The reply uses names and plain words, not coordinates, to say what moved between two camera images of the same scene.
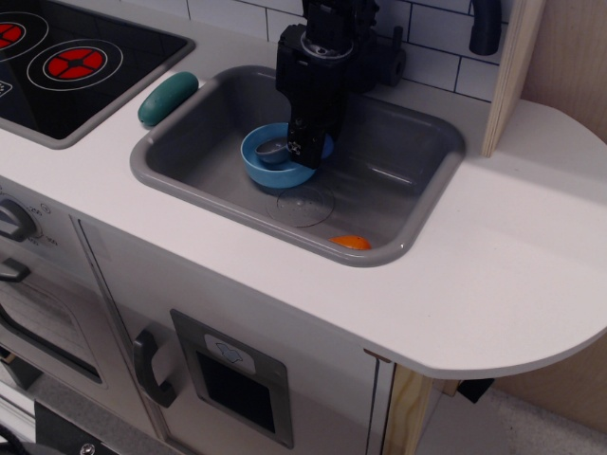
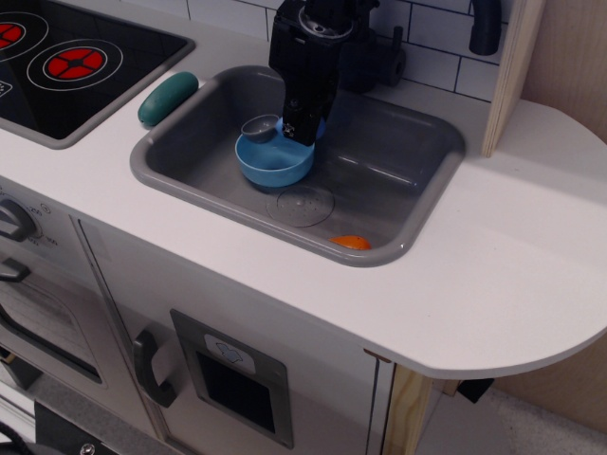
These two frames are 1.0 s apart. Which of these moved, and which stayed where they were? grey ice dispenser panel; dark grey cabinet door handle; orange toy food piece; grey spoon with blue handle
Moved: grey spoon with blue handle
Stayed: dark grey cabinet door handle; orange toy food piece; grey ice dispenser panel
